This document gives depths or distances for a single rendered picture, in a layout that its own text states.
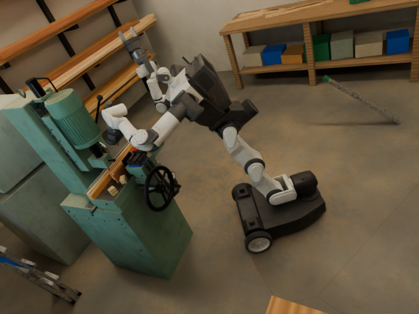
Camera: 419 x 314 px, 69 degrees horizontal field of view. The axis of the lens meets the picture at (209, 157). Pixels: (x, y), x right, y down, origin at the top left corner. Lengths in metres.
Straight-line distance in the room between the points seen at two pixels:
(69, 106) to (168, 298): 1.50
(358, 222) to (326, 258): 0.38
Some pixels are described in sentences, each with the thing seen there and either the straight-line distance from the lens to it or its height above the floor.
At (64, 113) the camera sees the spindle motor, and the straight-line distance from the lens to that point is 1.80.
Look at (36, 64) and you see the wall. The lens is 4.46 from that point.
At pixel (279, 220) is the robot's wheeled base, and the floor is 0.17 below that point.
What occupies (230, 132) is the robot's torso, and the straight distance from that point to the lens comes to 1.84.
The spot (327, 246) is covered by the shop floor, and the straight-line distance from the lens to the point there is 2.38.
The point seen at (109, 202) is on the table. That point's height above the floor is 0.89.
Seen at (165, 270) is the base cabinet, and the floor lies 0.11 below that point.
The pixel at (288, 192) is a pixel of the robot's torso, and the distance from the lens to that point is 2.28.
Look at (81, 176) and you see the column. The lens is 2.17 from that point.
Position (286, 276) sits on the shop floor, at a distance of 2.28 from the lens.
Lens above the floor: 1.99
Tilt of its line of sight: 36 degrees down
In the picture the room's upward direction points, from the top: 22 degrees counter-clockwise
